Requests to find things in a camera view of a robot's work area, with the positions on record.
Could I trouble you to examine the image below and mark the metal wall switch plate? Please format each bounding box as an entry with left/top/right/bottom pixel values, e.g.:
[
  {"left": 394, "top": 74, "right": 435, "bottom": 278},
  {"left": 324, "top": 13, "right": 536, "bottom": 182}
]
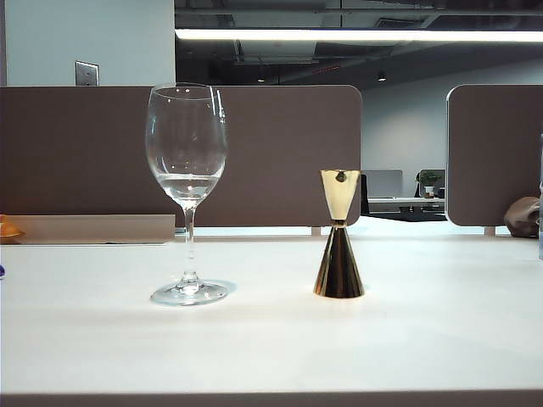
[{"left": 75, "top": 60, "right": 100, "bottom": 87}]

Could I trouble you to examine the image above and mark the orange object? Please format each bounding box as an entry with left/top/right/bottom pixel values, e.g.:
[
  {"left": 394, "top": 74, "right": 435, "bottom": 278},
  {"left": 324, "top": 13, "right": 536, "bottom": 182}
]
[{"left": 0, "top": 215, "right": 25, "bottom": 244}]

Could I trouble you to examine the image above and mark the brown crumpled bag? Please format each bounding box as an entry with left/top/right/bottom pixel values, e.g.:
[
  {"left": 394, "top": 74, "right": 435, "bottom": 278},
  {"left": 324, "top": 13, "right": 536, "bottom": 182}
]
[{"left": 503, "top": 196, "right": 543, "bottom": 237}]

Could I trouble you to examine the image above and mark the clear wine glass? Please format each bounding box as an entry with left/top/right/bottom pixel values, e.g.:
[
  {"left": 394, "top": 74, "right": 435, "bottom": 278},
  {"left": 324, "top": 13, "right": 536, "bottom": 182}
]
[{"left": 144, "top": 82, "right": 236, "bottom": 307}]

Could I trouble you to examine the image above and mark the gold metal jigger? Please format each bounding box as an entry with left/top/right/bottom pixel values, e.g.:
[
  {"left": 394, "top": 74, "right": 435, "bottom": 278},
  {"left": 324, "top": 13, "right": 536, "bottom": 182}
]
[{"left": 312, "top": 169, "right": 366, "bottom": 299}]

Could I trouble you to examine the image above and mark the long ceiling light strip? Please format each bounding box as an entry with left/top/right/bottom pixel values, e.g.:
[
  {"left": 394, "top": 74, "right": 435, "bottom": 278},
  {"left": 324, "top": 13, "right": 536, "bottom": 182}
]
[{"left": 174, "top": 27, "right": 543, "bottom": 43}]

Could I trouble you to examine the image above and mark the white background desk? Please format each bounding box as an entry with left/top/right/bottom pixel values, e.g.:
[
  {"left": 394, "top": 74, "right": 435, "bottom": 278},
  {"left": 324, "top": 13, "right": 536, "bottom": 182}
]
[{"left": 367, "top": 197, "right": 446, "bottom": 214}]

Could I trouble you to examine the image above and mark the grey background screen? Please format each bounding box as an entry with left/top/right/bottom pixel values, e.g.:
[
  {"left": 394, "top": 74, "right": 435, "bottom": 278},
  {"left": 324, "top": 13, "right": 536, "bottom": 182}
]
[{"left": 365, "top": 169, "right": 403, "bottom": 198}]

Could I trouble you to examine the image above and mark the wide brown desk partition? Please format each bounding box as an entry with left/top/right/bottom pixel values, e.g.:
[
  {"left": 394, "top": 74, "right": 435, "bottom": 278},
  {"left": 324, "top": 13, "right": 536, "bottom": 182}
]
[{"left": 0, "top": 84, "right": 364, "bottom": 228}]

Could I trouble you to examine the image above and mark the green potted plant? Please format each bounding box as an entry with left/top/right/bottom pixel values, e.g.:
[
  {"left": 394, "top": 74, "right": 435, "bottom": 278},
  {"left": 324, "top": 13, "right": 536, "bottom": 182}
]
[{"left": 415, "top": 169, "right": 445, "bottom": 199}]

